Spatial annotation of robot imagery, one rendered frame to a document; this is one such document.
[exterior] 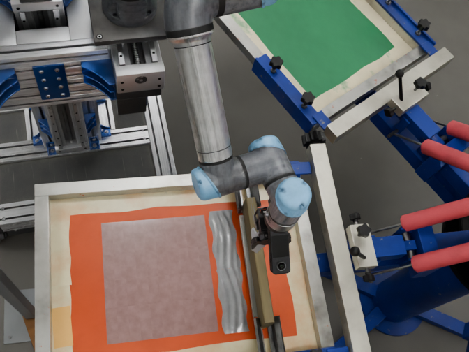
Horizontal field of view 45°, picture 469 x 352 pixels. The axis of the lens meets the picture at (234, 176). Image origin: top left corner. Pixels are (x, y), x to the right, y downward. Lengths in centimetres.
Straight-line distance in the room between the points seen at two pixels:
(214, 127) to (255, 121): 182
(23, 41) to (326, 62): 100
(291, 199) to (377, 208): 179
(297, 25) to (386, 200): 121
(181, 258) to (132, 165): 99
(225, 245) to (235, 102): 146
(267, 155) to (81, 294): 69
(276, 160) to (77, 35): 77
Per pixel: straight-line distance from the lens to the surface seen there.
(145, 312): 162
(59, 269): 166
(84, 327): 162
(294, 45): 206
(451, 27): 378
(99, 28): 164
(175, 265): 165
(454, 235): 185
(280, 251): 136
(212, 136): 117
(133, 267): 165
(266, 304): 155
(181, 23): 112
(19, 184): 259
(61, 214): 171
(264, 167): 123
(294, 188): 120
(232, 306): 163
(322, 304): 166
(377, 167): 305
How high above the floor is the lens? 255
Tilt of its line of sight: 65 degrees down
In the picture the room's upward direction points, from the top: 20 degrees clockwise
